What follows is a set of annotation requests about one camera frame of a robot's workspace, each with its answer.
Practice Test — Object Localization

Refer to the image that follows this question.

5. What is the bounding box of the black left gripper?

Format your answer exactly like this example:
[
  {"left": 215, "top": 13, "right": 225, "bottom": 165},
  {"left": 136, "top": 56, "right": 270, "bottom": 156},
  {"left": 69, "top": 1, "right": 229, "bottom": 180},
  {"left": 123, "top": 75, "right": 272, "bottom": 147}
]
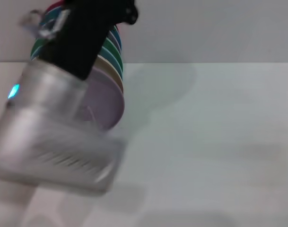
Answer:
[{"left": 38, "top": 0, "right": 140, "bottom": 81}]

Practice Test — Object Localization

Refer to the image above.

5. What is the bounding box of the grey lavender plate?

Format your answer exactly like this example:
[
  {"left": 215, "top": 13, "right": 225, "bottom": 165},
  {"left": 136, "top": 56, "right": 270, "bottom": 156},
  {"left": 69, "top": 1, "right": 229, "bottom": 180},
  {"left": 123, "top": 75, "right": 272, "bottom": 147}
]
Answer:
[{"left": 107, "top": 30, "right": 121, "bottom": 49}]

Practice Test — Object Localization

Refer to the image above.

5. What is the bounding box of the dark green plate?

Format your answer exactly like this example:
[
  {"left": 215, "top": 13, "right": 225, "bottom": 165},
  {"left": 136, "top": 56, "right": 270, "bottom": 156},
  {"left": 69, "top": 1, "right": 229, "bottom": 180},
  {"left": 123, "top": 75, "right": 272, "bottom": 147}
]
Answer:
[{"left": 30, "top": 37, "right": 124, "bottom": 70}]

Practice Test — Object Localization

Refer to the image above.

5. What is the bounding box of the light blue plate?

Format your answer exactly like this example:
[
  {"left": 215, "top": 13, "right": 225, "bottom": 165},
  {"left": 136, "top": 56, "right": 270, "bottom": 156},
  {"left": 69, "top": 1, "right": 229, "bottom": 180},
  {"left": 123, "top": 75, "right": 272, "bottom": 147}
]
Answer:
[{"left": 99, "top": 45, "right": 124, "bottom": 79}]

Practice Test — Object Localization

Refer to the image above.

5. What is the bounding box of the beige plate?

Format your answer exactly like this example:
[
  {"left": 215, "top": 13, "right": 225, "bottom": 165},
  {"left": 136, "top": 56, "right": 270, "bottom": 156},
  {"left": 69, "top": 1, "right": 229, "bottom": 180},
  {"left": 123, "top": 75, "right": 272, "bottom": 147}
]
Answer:
[{"left": 96, "top": 54, "right": 124, "bottom": 96}]

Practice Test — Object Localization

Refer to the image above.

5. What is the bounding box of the purple plate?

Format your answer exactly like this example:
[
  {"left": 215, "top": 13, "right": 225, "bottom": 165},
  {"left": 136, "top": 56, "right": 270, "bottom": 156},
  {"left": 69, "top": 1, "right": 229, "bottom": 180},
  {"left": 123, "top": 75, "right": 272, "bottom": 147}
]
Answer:
[{"left": 83, "top": 66, "right": 125, "bottom": 132}]

